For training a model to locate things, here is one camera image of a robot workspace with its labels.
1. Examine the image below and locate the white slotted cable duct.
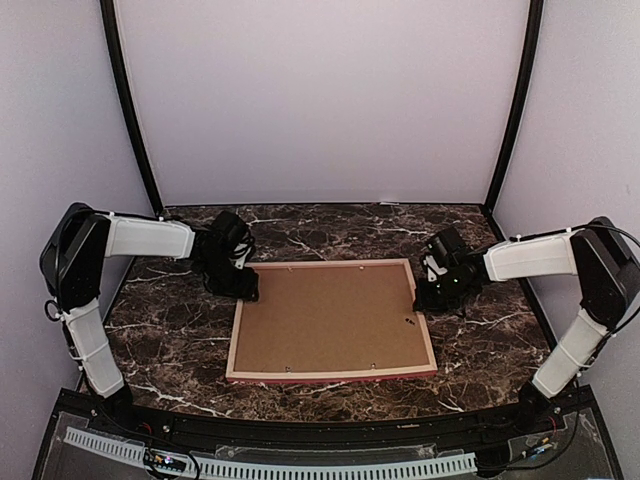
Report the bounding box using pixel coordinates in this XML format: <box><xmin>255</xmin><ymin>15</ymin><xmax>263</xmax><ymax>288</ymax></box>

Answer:
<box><xmin>63</xmin><ymin>427</ymin><xmax>477</xmax><ymax>479</ymax></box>

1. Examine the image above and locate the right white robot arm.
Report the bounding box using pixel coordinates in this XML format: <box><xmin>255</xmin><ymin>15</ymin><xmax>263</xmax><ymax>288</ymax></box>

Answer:
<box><xmin>413</xmin><ymin>216</ymin><xmax>639</xmax><ymax>434</ymax></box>

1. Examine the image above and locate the black front rail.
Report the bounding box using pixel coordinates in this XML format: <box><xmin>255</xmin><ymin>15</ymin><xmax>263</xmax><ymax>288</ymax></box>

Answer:
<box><xmin>54</xmin><ymin>399</ymin><xmax>601</xmax><ymax>456</ymax></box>

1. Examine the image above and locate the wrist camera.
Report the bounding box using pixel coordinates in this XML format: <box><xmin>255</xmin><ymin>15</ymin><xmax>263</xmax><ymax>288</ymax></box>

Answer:
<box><xmin>419</xmin><ymin>226</ymin><xmax>469</xmax><ymax>282</ymax></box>
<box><xmin>212</xmin><ymin>211</ymin><xmax>256</xmax><ymax>270</ymax></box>

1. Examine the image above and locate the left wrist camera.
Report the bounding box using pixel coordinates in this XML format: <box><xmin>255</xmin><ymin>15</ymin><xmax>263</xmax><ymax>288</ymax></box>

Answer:
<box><xmin>212</xmin><ymin>211</ymin><xmax>256</xmax><ymax>270</ymax></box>

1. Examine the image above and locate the small circuit board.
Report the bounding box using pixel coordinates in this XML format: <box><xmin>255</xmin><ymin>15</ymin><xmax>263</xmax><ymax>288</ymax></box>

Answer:
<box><xmin>143</xmin><ymin>449</ymin><xmax>187</xmax><ymax>471</ymax></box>
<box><xmin>520</xmin><ymin>437</ymin><xmax>555</xmax><ymax>459</ymax></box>

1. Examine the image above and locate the right black enclosure post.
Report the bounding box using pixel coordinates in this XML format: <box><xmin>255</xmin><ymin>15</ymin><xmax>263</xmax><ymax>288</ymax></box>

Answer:
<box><xmin>483</xmin><ymin>0</ymin><xmax>545</xmax><ymax>216</ymax></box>

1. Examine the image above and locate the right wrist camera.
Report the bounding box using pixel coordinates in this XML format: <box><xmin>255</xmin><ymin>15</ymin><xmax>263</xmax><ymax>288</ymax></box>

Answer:
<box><xmin>419</xmin><ymin>226</ymin><xmax>469</xmax><ymax>282</ymax></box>

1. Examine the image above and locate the right small circuit board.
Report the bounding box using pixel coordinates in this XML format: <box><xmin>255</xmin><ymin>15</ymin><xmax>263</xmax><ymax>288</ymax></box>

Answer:
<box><xmin>520</xmin><ymin>437</ymin><xmax>555</xmax><ymax>459</ymax></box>

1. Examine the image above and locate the black enclosure post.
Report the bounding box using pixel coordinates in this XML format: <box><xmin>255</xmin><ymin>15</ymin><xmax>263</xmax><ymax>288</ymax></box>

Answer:
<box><xmin>99</xmin><ymin>0</ymin><xmax>164</xmax><ymax>216</ymax></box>
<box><xmin>483</xmin><ymin>0</ymin><xmax>545</xmax><ymax>216</ymax></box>

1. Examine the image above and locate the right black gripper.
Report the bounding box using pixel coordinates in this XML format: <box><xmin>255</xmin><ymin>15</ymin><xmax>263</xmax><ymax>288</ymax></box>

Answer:
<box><xmin>415</xmin><ymin>270</ymin><xmax>474</xmax><ymax>312</ymax></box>

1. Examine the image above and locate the left black enclosure post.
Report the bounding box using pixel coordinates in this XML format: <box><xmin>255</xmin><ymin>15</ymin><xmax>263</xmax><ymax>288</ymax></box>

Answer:
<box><xmin>99</xmin><ymin>0</ymin><xmax>164</xmax><ymax>216</ymax></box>

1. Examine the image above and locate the left small circuit board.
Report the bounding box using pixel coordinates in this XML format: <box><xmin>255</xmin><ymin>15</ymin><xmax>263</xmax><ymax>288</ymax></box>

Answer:
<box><xmin>143</xmin><ymin>449</ymin><xmax>187</xmax><ymax>471</ymax></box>

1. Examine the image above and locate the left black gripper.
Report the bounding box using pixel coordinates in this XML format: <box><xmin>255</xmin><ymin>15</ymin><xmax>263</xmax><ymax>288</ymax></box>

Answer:
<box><xmin>197</xmin><ymin>253</ymin><xmax>259</xmax><ymax>301</ymax></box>

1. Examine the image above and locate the brown cardboard backing board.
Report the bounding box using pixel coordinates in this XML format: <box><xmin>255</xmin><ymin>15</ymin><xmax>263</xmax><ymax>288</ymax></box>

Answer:
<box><xmin>232</xmin><ymin>263</ymin><xmax>430</xmax><ymax>374</ymax></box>

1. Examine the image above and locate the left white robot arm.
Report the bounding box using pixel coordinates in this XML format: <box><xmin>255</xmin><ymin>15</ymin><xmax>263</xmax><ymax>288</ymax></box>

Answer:
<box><xmin>39</xmin><ymin>203</ymin><xmax>259</xmax><ymax>436</ymax></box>

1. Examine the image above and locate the pink wooden picture frame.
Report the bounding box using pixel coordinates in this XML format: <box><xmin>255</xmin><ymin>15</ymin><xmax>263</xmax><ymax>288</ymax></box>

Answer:
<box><xmin>224</xmin><ymin>257</ymin><xmax>437</xmax><ymax>385</ymax></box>

